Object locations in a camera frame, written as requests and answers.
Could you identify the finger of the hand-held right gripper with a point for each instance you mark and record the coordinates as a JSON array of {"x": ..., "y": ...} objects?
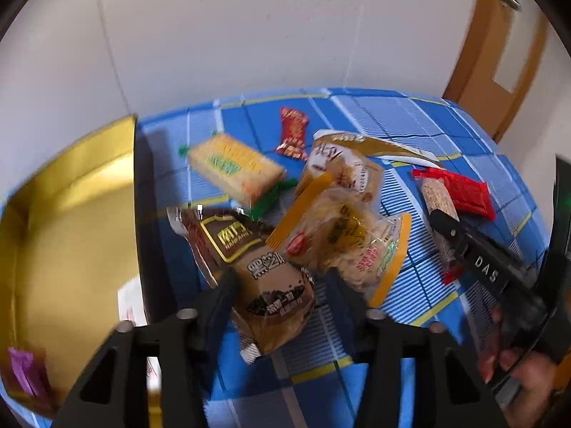
[{"x": 486, "y": 267}]

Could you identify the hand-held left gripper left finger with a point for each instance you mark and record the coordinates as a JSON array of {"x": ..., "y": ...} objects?
[{"x": 221, "y": 307}]

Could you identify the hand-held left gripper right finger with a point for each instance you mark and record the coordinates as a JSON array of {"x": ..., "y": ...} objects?
[{"x": 343, "y": 296}]

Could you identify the brown snack packet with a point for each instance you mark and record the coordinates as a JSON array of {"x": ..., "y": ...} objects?
[{"x": 267, "y": 285}]

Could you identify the clear yellow edged pastry packet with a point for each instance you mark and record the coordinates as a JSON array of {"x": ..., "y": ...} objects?
[{"x": 348, "y": 232}]

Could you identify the sesame bar with red ends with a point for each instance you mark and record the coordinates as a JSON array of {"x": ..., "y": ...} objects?
[{"x": 435, "y": 196}]

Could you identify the tan pastry packet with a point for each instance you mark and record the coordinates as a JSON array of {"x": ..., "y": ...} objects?
[{"x": 343, "y": 165}]

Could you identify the gold and white packet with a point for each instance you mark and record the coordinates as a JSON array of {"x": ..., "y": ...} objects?
[{"x": 388, "y": 147}]

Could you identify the gold lined black box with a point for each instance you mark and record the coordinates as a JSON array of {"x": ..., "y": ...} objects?
[{"x": 67, "y": 232}]

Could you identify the person's right hand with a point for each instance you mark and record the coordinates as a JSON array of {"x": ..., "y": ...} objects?
[{"x": 531, "y": 379}]

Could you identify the white paper card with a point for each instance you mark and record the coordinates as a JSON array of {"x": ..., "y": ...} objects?
[{"x": 131, "y": 298}]

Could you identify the cracker packet with green ends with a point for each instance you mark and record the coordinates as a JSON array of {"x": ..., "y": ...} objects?
[{"x": 232, "y": 165}]

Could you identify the small red candy packet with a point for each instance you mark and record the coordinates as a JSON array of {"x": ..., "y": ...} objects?
[{"x": 294, "y": 127}]

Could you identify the purple packet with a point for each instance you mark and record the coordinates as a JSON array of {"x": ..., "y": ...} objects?
[{"x": 26, "y": 370}]

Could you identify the wooden door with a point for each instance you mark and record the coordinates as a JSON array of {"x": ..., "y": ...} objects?
[{"x": 481, "y": 53}]

